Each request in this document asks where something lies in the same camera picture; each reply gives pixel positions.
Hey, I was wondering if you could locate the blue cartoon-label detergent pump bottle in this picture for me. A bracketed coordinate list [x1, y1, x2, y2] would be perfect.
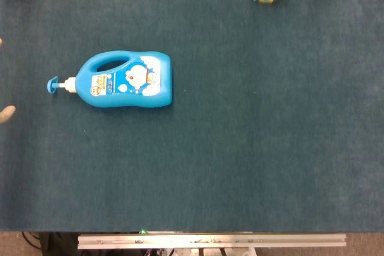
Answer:
[47, 50, 173, 109]

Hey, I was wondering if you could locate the blue felt table mat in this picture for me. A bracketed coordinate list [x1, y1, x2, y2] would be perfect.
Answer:
[0, 0, 384, 233]

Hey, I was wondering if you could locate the black floor cable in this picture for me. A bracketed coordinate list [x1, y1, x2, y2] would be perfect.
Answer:
[20, 231, 43, 251]

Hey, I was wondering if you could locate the aluminium profile rail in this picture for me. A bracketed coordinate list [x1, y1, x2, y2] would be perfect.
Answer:
[77, 233, 347, 250]

